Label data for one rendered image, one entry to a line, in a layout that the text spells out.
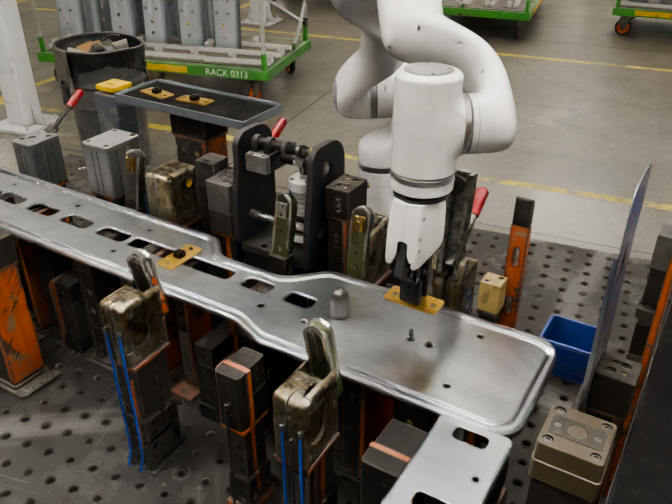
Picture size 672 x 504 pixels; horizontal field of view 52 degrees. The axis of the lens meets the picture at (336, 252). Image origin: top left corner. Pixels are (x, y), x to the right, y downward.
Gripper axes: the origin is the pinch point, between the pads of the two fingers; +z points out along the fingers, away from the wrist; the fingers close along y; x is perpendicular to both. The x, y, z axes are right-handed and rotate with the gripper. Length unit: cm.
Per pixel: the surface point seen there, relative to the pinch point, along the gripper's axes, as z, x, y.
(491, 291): 4.4, 8.2, -11.0
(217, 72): 85, -295, -301
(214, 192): 4, -51, -16
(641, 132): 109, -18, -402
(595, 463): 3.9, 30.3, 16.5
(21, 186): 10, -97, -5
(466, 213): -5.9, 1.6, -14.5
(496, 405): 9.7, 16.2, 7.1
